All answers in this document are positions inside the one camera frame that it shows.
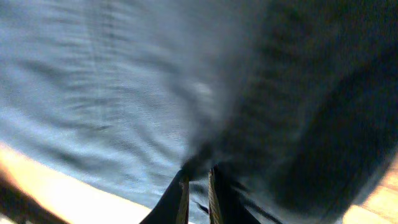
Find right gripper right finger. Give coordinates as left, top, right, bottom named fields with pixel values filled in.
left=208, top=166, right=259, bottom=224

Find navy blue shorts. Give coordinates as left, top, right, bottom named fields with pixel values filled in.
left=1, top=0, right=397, bottom=223

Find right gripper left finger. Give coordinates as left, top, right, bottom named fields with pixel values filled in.
left=140, top=170, right=189, bottom=224

